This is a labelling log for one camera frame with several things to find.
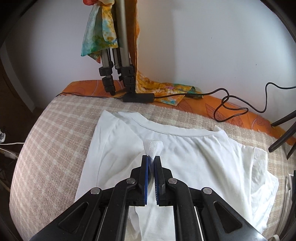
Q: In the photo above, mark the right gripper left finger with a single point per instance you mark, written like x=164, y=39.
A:
x=142, y=176

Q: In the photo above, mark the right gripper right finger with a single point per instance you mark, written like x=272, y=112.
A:
x=161, y=177

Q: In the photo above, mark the white t-shirt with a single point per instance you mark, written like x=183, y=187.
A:
x=200, y=158

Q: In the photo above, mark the beige checked bed blanket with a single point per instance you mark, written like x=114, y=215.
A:
x=50, y=163

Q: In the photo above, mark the orange patterned bed sheet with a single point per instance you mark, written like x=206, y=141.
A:
x=204, y=106

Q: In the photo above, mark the grey folded tripod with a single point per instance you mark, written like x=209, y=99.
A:
x=119, y=58

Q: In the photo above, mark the black mini tripod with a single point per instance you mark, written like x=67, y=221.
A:
x=289, y=133

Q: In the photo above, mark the colourful floral scarf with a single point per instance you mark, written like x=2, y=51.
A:
x=100, y=34

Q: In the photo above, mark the black cable control box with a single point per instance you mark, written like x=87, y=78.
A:
x=138, y=97

